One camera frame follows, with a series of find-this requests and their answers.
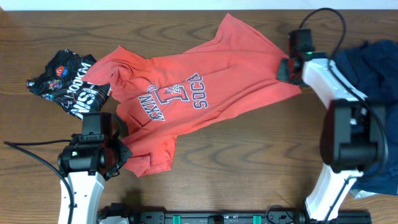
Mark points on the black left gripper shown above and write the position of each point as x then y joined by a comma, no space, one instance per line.
121,152

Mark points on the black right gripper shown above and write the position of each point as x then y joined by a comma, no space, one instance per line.
281,74

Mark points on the orange red soccer t-shirt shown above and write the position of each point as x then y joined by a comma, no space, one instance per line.
161,98

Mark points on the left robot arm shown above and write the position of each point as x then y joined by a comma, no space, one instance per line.
90,159

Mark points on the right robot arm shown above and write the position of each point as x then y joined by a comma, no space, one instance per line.
352,139

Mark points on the black printed folded jersey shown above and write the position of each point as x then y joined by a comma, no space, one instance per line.
62,83

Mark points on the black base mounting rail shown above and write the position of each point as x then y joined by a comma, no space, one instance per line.
119,213

